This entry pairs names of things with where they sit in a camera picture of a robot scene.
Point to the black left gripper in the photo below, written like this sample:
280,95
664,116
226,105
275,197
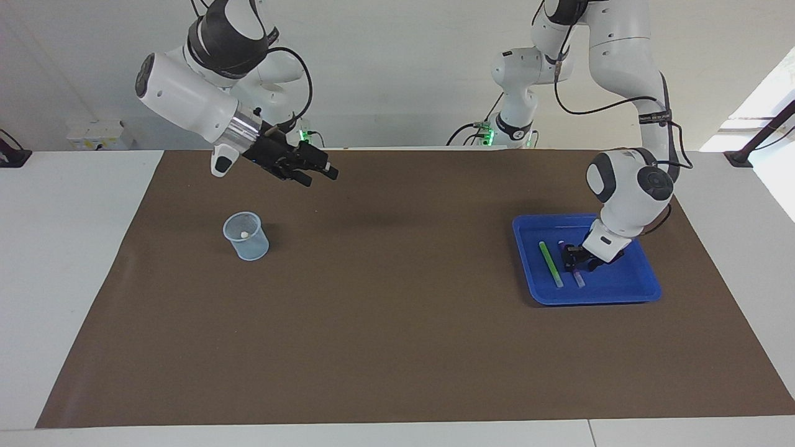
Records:
596,259

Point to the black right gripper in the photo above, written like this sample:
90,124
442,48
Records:
270,154

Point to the purple pen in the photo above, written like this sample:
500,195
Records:
579,280

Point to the green pen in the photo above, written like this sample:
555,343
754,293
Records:
550,264

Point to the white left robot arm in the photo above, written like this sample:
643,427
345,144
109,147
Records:
627,56

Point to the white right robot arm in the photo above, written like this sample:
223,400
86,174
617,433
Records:
186,99

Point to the green lit base connector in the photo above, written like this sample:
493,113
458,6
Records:
305,136
486,133

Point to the blue plastic tray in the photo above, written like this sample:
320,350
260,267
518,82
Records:
627,285

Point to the clear plastic cup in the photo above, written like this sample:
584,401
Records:
251,247

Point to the brown table mat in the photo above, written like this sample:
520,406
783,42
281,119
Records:
397,347

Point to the white socket box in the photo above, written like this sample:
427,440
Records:
99,135

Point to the black angled stand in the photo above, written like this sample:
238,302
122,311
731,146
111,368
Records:
761,133

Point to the black table clamp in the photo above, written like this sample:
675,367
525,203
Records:
12,155

